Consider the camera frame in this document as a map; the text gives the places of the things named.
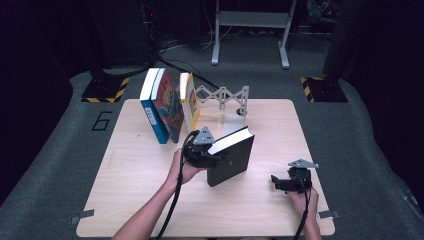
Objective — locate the red illustrated book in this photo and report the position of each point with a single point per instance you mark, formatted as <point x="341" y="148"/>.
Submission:
<point x="170" y="110"/>

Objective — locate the white metal stand frame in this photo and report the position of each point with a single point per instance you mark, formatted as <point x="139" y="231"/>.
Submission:
<point x="253" y="19"/>

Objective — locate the thick blue book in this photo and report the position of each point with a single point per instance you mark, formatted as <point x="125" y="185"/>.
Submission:
<point x="153" y="120"/>

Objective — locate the black stand base, striped edge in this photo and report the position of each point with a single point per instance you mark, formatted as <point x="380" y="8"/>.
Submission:
<point x="103" y="90"/>
<point x="325" y="90"/>

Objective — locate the black round table grommet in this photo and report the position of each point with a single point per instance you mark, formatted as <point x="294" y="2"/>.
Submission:
<point x="240" y="111"/>

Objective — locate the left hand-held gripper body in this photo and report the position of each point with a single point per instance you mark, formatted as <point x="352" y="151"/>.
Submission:
<point x="200" y="153"/>

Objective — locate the grey tape strip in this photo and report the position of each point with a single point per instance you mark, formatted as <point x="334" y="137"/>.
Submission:
<point x="81" y="215"/>
<point x="328" y="214"/>

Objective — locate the person's right hand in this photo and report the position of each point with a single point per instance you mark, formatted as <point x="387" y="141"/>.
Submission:
<point x="308" y="205"/>

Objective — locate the black book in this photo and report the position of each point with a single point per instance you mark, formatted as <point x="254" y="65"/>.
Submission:
<point x="233" y="166"/>

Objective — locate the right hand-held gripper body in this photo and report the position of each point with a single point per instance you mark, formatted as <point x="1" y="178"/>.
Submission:
<point x="301" y="181"/>

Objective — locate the person's left hand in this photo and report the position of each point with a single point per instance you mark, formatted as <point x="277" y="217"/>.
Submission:
<point x="185" y="171"/>

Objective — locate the white expandable book rack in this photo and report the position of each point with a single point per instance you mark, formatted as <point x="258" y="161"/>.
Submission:
<point x="233" y="122"/>

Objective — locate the yellow book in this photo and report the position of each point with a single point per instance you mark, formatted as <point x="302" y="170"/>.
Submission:
<point x="192" y="103"/>

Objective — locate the dark equipment tower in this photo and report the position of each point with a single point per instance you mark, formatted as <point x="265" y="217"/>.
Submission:
<point x="149" y="30"/>

